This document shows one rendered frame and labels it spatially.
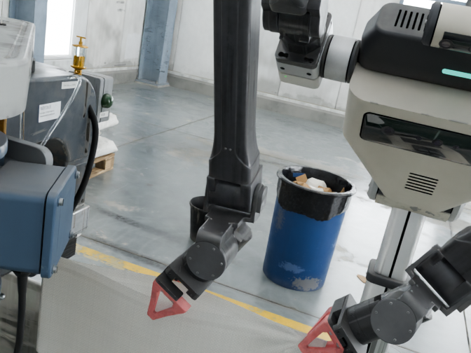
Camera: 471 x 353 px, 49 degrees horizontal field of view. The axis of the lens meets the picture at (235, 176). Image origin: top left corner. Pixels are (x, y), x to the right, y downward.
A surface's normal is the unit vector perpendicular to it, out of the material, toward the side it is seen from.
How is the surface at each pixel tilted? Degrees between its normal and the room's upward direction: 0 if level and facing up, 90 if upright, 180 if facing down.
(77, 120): 90
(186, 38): 90
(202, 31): 90
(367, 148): 130
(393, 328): 79
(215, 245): 91
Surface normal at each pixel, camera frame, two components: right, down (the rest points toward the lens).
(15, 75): 0.98, 0.21
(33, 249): 0.07, 0.32
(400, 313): -0.47, -0.02
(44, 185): 0.17, -0.94
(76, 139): 0.93, 0.26
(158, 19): -0.33, 0.22
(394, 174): -0.37, 0.78
